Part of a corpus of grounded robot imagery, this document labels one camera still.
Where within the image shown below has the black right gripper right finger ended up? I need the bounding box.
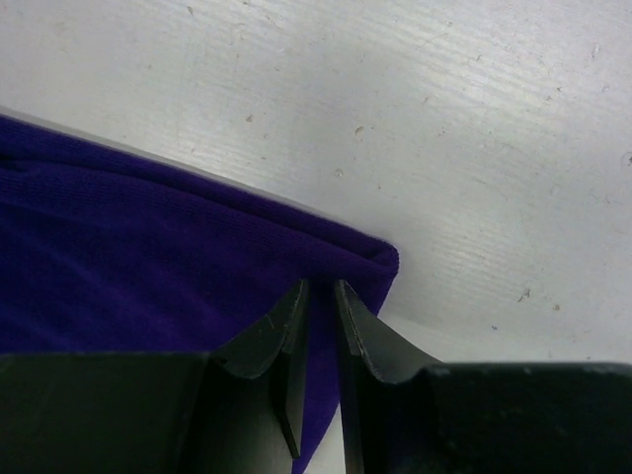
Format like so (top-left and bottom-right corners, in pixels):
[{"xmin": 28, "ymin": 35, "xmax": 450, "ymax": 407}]
[{"xmin": 335, "ymin": 281, "xmax": 631, "ymax": 473}]

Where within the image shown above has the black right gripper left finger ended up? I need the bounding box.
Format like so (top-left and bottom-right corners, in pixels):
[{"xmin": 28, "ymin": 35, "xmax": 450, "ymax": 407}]
[{"xmin": 1, "ymin": 281, "xmax": 310, "ymax": 473}]

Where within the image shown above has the purple towel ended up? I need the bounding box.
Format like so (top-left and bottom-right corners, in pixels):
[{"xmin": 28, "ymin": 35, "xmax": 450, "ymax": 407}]
[{"xmin": 1, "ymin": 118, "xmax": 399, "ymax": 473}]

